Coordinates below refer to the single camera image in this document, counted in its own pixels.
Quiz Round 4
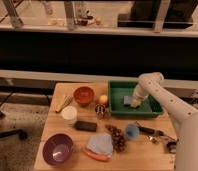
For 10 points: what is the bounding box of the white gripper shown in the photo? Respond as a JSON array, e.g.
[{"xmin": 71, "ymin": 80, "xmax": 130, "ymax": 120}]
[{"xmin": 131, "ymin": 84, "xmax": 148, "ymax": 108}]

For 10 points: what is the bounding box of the green plastic tray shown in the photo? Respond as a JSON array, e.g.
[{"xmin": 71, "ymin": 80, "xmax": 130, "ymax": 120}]
[{"xmin": 108, "ymin": 80, "xmax": 163, "ymax": 118}]

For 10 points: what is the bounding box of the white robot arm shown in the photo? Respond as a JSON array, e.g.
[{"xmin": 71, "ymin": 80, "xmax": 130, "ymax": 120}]
[{"xmin": 131, "ymin": 72, "xmax": 198, "ymax": 171}]

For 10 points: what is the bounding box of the orange fruit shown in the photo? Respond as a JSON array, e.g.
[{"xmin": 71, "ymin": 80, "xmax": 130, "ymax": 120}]
[{"xmin": 98, "ymin": 95, "xmax": 108, "ymax": 106}]

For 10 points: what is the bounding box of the blue cup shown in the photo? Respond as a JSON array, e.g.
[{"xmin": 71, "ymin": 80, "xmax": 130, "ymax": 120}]
[{"xmin": 125, "ymin": 124, "xmax": 140, "ymax": 140}]

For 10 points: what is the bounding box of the bunch of dark grapes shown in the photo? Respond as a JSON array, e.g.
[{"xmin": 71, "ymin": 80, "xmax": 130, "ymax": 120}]
[{"xmin": 105, "ymin": 125, "xmax": 126, "ymax": 152}]

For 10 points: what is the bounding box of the red-orange bowl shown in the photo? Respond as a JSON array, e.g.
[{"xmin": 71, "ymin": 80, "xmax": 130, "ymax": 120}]
[{"xmin": 73, "ymin": 86, "xmax": 94, "ymax": 107}]

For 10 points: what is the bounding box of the metal keys cluster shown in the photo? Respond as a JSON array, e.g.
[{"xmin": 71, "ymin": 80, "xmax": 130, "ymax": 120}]
[{"xmin": 149, "ymin": 136, "xmax": 177, "ymax": 154}]

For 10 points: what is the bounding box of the light blue cloth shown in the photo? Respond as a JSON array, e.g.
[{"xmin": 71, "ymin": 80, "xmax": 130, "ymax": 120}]
[{"xmin": 87, "ymin": 133, "xmax": 113, "ymax": 157}]

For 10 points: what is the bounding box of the black rectangular block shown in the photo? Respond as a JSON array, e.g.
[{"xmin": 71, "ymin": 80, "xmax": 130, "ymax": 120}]
[{"xmin": 74, "ymin": 121, "xmax": 97, "ymax": 132}]

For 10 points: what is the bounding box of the white cup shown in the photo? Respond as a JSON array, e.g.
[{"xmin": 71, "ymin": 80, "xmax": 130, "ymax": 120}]
[{"xmin": 61, "ymin": 106, "xmax": 77, "ymax": 125}]

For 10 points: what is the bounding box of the orange carrot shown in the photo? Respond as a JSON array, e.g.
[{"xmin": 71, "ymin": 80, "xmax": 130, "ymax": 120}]
[{"xmin": 82, "ymin": 148, "xmax": 109, "ymax": 162}]

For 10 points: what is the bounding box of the purple bowl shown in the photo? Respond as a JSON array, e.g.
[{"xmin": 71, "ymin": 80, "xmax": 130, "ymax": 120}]
[{"xmin": 42, "ymin": 133, "xmax": 74, "ymax": 167}]

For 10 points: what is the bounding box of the black office chair base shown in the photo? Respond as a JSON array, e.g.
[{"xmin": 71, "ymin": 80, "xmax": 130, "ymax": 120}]
[{"xmin": 0, "ymin": 93, "xmax": 28, "ymax": 141}]

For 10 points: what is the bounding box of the black handled tool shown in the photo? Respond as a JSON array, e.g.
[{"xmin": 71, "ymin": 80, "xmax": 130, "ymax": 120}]
[{"xmin": 137, "ymin": 123, "xmax": 165, "ymax": 136}]

